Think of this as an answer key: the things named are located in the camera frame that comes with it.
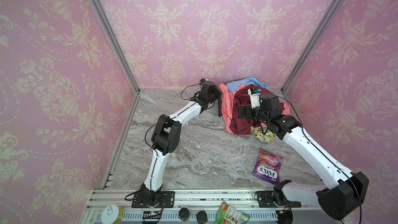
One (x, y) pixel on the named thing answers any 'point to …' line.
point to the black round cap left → (183, 213)
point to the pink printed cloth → (227, 99)
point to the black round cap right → (201, 216)
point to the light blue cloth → (231, 87)
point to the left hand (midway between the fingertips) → (223, 89)
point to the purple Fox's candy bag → (268, 166)
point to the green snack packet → (228, 214)
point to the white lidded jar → (112, 214)
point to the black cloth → (219, 106)
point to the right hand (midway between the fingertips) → (246, 105)
